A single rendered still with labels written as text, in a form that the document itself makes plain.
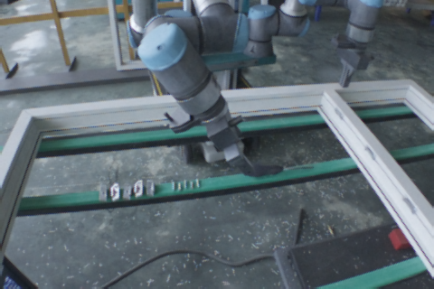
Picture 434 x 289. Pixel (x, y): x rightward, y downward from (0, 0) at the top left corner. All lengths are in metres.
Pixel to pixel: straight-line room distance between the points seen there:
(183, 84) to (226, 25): 0.19
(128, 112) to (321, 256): 0.78
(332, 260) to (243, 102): 0.60
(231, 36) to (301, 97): 0.48
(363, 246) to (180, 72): 0.86
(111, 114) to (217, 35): 0.47
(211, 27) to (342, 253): 0.81
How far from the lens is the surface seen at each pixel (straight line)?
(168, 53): 0.51
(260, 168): 0.79
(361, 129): 0.96
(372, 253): 1.12
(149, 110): 0.96
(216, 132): 0.59
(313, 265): 1.02
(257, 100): 1.01
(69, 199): 0.82
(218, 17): 0.68
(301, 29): 1.75
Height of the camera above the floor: 1.47
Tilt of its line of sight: 39 degrees down
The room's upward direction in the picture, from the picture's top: 3 degrees clockwise
